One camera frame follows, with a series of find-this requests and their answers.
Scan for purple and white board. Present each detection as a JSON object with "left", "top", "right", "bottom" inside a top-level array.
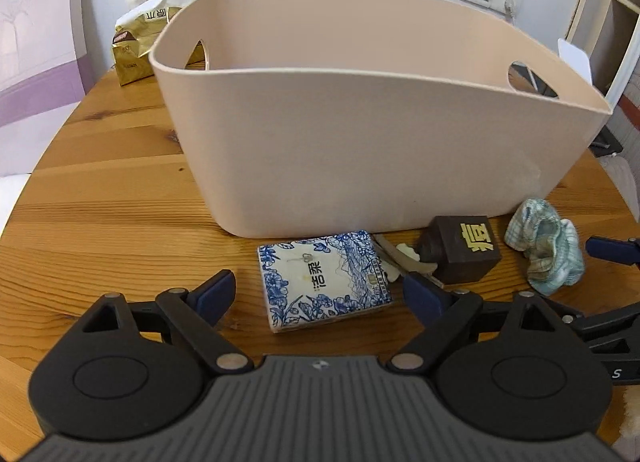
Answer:
[{"left": 0, "top": 0, "right": 87, "bottom": 178}]

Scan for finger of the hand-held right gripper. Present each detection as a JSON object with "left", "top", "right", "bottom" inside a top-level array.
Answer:
[
  {"left": 546, "top": 296, "right": 640, "bottom": 359},
  {"left": 585, "top": 236, "right": 640, "bottom": 266}
]

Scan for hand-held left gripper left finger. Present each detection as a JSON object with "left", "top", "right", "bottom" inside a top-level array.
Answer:
[{"left": 80, "top": 269, "right": 254, "bottom": 376}]

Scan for beige plastic basket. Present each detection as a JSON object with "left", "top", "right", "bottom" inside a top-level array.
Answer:
[{"left": 149, "top": 0, "right": 614, "bottom": 239}]

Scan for brown cube with gold character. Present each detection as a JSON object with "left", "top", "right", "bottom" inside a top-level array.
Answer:
[{"left": 417, "top": 214, "right": 502, "bottom": 286}]

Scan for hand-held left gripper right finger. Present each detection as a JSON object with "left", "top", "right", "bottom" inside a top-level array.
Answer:
[{"left": 388, "top": 272, "right": 585, "bottom": 371}]

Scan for green checked cloth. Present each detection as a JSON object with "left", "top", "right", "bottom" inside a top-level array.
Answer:
[{"left": 503, "top": 198, "right": 586, "bottom": 291}]

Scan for white card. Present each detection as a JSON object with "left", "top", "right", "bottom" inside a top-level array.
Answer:
[{"left": 557, "top": 38, "right": 594, "bottom": 86}]

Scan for blue floral tissue packet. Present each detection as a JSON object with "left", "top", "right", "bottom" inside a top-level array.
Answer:
[{"left": 256, "top": 230, "right": 394, "bottom": 334}]

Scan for white plastic hair clip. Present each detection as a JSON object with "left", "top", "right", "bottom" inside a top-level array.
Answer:
[{"left": 372, "top": 234, "right": 445, "bottom": 289}]

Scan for black device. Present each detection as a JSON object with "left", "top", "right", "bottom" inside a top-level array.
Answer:
[{"left": 589, "top": 131, "right": 624, "bottom": 159}]

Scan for gold foil packet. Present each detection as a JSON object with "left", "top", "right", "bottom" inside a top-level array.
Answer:
[{"left": 110, "top": 4, "right": 187, "bottom": 88}]

